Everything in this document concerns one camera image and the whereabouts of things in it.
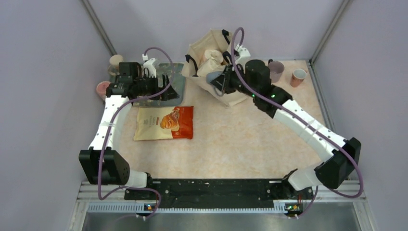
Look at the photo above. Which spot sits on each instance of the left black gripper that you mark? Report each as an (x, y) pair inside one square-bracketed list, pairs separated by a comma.
[(165, 83)]

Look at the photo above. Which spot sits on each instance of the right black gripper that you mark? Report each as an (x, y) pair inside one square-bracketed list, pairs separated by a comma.
[(230, 71)]

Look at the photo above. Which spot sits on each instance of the beige canvas tote bag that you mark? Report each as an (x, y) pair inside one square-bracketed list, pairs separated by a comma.
[(196, 71)]

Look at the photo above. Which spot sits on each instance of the lilac mug black handle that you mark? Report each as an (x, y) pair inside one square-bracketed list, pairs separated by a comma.
[(276, 69)]

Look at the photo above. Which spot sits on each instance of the salmon pink mug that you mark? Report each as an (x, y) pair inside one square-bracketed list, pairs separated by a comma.
[(298, 76)]

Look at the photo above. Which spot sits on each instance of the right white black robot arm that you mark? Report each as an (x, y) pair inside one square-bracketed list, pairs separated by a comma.
[(338, 156)]

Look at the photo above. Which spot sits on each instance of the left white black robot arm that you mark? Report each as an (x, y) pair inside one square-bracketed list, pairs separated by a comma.
[(102, 162)]

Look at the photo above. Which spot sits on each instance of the floral blue serving tray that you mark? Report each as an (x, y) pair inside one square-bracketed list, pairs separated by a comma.
[(172, 79)]

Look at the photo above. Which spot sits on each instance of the cassava chips bag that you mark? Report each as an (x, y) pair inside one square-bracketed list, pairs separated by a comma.
[(163, 123)]

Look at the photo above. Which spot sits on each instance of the pink cup off tray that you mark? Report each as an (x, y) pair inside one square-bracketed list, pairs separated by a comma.
[(101, 89)]

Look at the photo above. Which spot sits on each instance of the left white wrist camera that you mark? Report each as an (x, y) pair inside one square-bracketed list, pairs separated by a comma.
[(149, 66)]

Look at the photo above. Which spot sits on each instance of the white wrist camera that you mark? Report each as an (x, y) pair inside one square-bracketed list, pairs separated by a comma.
[(149, 66), (242, 55)]

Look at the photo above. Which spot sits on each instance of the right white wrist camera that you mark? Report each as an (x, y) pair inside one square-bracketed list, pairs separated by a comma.
[(242, 55)]

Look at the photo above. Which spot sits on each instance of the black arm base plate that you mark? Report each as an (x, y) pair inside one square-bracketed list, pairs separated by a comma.
[(218, 193)]

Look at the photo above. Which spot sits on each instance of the aluminium frame rail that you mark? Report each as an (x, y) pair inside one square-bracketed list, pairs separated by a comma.
[(116, 203)]

